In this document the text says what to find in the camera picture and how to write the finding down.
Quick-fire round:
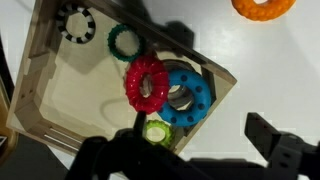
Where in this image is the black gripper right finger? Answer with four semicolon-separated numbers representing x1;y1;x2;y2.
244;112;320;180

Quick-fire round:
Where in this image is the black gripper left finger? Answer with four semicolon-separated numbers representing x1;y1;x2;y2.
65;110;214;180

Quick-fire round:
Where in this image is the red ribbed ring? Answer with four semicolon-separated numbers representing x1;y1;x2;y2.
125;55;171;115

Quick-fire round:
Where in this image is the wooden tray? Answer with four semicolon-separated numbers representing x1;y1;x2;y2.
5;0;238;158

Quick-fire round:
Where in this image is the brown wooden object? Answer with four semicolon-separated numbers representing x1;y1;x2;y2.
0;77;20;165

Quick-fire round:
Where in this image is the lime green toothed ring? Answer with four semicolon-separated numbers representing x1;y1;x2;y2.
143;119;174;147

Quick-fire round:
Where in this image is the blue ring with dots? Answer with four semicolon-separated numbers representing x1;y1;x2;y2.
156;69;213;128

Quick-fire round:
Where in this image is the dark green toothed ring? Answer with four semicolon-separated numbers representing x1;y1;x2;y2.
107;23;146;63

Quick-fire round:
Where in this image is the orange bumpy ring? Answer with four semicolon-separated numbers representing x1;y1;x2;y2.
231;0;297;22

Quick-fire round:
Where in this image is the black white striped ring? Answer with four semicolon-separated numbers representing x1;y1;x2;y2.
55;3;97;45

